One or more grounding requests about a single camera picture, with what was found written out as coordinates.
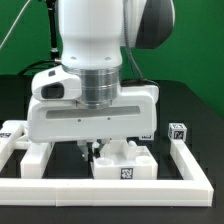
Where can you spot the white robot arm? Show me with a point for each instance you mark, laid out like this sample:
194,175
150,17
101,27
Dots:
82,98

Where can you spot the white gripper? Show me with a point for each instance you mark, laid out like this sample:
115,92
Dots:
131,114

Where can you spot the white chair back frame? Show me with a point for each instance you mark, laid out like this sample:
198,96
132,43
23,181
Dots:
14,135

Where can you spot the black camera stand pole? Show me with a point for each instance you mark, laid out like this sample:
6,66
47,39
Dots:
52,25

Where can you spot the white U-shaped obstacle fence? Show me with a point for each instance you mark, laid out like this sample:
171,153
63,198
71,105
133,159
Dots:
193,189

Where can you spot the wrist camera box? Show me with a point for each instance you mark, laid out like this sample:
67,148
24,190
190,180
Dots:
56,84

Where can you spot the white chair seat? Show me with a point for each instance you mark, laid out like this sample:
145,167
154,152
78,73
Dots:
122,160

